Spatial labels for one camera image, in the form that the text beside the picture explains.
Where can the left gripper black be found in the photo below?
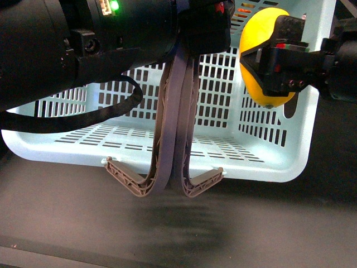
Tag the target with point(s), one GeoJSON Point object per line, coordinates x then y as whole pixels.
{"type": "Point", "coordinates": [204, 26]}

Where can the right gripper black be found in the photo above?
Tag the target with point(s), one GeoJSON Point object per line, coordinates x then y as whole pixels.
{"type": "Point", "coordinates": [281, 68]}

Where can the brown basket handle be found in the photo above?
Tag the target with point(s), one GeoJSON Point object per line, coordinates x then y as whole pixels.
{"type": "Point", "coordinates": [164, 136]}
{"type": "Point", "coordinates": [180, 180]}

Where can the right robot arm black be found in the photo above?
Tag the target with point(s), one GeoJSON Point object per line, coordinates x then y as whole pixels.
{"type": "Point", "coordinates": [342, 79]}

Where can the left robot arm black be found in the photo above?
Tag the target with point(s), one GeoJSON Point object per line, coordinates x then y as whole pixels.
{"type": "Point", "coordinates": [51, 46]}

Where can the light blue plastic basket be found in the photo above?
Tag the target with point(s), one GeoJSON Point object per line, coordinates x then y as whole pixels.
{"type": "Point", "coordinates": [231, 131]}

